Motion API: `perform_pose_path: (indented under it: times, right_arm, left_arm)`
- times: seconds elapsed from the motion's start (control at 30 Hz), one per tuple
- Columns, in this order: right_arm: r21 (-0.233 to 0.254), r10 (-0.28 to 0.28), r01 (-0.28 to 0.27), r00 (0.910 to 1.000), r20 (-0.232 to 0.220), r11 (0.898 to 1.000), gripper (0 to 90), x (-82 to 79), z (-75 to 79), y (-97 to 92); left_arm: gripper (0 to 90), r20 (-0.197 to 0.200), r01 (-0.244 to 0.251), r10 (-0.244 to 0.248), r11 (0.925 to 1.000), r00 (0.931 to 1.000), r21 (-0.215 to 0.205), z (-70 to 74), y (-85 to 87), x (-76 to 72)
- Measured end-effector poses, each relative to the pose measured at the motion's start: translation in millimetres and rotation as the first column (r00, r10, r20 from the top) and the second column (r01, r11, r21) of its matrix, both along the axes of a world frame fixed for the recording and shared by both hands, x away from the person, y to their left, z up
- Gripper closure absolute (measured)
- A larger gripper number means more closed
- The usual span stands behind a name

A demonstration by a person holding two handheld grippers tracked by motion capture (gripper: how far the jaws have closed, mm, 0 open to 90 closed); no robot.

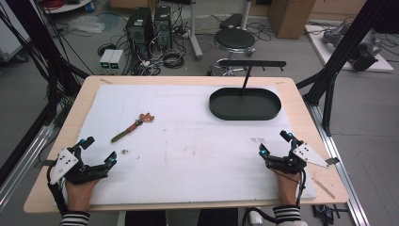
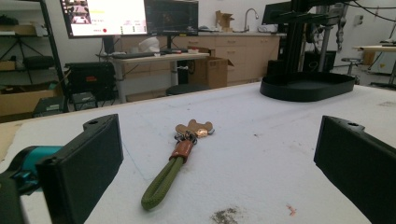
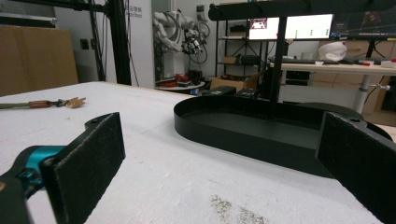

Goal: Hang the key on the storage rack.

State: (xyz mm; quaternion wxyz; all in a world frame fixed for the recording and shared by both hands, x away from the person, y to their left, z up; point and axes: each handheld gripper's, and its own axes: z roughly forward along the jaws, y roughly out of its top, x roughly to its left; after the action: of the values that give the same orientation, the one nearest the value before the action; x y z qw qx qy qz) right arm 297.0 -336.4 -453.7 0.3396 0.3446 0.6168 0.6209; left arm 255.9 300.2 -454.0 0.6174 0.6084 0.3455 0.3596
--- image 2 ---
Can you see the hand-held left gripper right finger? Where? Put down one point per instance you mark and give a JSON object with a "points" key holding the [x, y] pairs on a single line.
{"points": [[358, 161]]}

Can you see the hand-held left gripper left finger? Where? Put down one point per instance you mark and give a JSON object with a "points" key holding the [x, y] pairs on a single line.
{"points": [[84, 165]]}

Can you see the black equipment case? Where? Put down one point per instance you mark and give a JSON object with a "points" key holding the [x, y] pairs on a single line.
{"points": [[91, 79]]}

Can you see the large flat cardboard box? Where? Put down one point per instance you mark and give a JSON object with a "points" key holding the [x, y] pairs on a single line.
{"points": [[26, 99]]}

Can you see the black oval tray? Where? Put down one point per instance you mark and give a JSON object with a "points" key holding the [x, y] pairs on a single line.
{"points": [[306, 85]]}

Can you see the black keyboard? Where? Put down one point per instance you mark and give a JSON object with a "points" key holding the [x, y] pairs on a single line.
{"points": [[135, 55]]}

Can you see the black metal shelf rack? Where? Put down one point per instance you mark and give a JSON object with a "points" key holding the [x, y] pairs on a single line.
{"points": [[31, 56]]}

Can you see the light wooden desk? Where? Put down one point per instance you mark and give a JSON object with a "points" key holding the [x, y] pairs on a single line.
{"points": [[155, 60]]}

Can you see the white helmet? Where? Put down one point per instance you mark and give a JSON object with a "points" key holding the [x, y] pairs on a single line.
{"points": [[149, 45]]}

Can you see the black metal stand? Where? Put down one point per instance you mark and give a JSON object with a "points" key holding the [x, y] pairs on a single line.
{"points": [[300, 34]]}

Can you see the bright computer monitor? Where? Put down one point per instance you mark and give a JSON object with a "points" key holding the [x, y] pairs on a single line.
{"points": [[104, 17]]}

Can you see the wooden cabinet counter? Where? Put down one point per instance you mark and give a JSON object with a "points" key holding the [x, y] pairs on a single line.
{"points": [[246, 53]]}

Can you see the dark computer monitor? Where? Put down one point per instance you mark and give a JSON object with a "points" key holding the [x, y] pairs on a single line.
{"points": [[172, 17]]}

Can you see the metal faucet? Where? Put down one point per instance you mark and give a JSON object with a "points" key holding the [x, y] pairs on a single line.
{"points": [[250, 17]]}

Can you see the small torn cardboard box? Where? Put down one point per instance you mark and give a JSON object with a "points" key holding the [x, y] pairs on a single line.
{"points": [[224, 20]]}

